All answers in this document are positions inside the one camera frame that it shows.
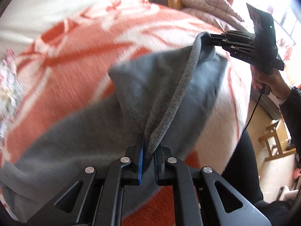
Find grey fleece pants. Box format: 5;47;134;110
1;32;228;222

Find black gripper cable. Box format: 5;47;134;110
241;89;264;137

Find person's dark sleeve forearm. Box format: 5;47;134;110
280;87;301;158

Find person's right hand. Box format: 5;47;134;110
251;65;291;99

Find brown quilted bedding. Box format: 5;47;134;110
181;0;247;32

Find wooden framed window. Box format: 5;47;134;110
221;0;301;59

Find white striped headboard cushion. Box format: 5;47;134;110
0;0;151;50

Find floral patterned pillow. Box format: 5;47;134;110
0;50;24;147

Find wooden stool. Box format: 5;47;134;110
258;118;296;162

